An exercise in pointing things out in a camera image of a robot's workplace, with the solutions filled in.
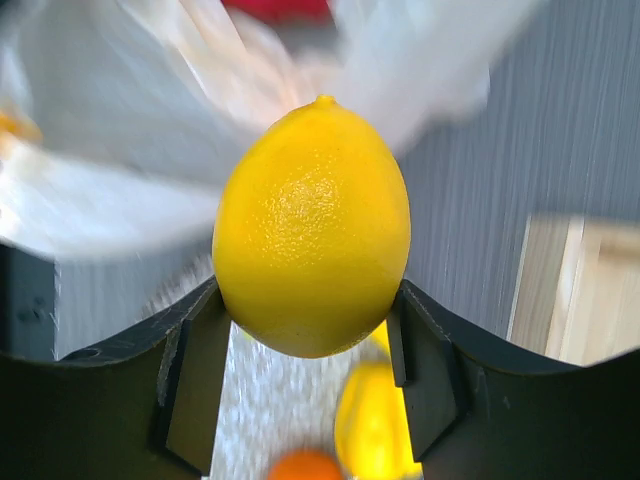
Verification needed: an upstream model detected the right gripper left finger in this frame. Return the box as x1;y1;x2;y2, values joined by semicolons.
1;279;231;479

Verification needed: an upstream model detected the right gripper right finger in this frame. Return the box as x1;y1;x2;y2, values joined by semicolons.
387;281;639;479

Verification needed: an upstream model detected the yellow fake bell pepper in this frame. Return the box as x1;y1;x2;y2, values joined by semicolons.
334;362;422;479

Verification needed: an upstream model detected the orange fake tangerine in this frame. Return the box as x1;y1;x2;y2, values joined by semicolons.
267;449;344;480

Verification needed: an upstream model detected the yellow fake lemon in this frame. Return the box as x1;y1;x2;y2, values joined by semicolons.
212;95;411;358

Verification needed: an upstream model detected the translucent plastic bag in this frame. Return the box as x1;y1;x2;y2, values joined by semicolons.
1;1;541;260

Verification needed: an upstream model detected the yellow fake banana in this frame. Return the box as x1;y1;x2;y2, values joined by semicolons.
369;321;391;357

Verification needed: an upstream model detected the red fake dragon fruit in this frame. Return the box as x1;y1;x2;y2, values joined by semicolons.
222;0;331;23

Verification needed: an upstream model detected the speckled ceramic plate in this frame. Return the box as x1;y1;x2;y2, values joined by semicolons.
139;249;391;480

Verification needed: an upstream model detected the wooden rack base tray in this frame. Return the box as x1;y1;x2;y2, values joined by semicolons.
507;214;639;366

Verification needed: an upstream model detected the black mounting base plate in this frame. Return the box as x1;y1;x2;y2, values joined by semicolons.
1;245;56;362

